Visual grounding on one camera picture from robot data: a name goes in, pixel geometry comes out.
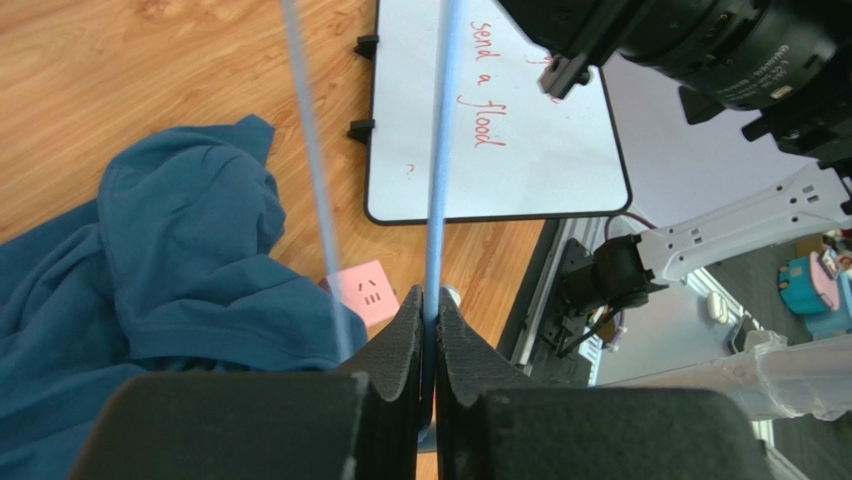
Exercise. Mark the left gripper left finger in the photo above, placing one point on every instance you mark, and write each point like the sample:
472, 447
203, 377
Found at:
358, 421

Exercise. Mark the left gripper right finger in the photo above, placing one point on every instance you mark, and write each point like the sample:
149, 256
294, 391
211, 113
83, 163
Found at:
494, 422

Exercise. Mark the dark blue t shirt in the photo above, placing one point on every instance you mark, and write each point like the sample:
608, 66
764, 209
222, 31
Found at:
167, 269

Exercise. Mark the light blue wire hanger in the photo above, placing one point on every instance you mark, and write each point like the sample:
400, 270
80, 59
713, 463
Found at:
446, 83

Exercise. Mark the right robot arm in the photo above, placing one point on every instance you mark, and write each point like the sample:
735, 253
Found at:
755, 79

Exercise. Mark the pink power adapter cube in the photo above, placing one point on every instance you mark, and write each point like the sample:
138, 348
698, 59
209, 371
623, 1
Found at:
366, 290

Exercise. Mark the white dry erase board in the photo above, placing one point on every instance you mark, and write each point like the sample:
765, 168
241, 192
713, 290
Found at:
516, 153

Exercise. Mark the silver clothes rack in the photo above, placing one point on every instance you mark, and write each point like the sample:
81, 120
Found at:
771, 380

